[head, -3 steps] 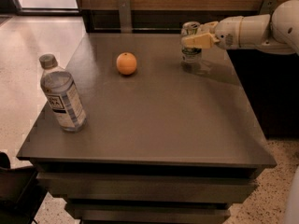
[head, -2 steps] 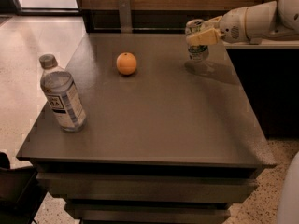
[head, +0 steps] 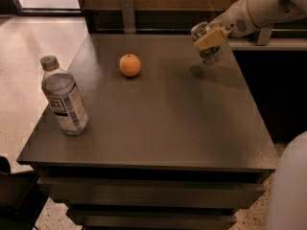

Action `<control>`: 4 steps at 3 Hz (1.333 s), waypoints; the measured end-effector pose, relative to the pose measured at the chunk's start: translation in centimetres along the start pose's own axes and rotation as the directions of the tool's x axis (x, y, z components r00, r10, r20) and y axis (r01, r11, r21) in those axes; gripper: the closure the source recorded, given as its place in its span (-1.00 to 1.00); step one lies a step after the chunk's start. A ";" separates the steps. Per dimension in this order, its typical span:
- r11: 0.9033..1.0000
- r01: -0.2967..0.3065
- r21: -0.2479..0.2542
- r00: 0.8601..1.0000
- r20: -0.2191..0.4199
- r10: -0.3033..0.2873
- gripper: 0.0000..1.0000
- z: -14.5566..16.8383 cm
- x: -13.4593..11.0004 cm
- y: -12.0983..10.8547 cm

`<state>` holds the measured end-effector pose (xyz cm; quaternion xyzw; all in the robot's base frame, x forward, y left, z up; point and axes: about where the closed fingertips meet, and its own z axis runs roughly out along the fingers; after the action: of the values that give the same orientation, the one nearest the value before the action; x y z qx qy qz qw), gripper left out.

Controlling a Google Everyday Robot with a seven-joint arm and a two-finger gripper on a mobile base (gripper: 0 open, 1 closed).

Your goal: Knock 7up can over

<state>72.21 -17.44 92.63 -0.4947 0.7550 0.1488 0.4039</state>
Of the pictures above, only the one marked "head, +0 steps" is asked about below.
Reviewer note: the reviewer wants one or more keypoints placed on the orange fruit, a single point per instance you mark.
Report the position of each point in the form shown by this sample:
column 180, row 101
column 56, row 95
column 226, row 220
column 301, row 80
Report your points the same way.
column 130, row 65

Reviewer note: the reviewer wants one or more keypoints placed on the black chair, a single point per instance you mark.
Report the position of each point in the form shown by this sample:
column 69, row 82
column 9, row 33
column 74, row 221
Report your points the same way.
column 21, row 199

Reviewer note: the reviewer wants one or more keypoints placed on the right metal wall bracket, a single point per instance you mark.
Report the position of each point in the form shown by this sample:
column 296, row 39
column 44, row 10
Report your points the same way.
column 263, row 36

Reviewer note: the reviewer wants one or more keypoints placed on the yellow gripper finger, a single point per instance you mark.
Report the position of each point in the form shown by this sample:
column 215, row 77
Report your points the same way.
column 204, row 39
column 218, row 21

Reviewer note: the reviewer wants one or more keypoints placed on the clear plastic water bottle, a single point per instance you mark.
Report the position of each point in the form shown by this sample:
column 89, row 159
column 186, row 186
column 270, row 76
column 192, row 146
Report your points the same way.
column 64, row 98

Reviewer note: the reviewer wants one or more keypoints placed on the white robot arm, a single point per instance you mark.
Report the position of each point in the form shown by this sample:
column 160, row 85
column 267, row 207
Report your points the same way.
column 265, row 12

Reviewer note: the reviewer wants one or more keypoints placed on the metal wall bracket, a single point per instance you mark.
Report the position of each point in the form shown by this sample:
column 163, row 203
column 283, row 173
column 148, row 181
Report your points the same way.
column 128, row 16
column 263, row 36

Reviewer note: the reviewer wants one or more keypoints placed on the green white 7up can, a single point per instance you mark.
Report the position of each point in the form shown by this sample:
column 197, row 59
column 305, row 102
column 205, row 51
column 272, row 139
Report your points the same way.
column 211, row 55

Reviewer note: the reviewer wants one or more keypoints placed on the grey ledge shelf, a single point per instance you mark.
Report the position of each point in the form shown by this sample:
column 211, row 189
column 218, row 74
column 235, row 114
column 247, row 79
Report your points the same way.
column 274, row 44

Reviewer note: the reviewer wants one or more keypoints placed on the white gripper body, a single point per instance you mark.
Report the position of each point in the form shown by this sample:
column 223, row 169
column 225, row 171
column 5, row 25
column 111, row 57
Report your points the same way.
column 236, row 20

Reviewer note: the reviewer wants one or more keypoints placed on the left metal wall bracket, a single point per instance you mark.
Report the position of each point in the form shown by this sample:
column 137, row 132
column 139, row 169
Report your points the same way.
column 128, row 16

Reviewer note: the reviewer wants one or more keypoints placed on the dark grey drawer cabinet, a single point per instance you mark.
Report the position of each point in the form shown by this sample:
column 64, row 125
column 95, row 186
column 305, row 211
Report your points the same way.
column 180, row 146

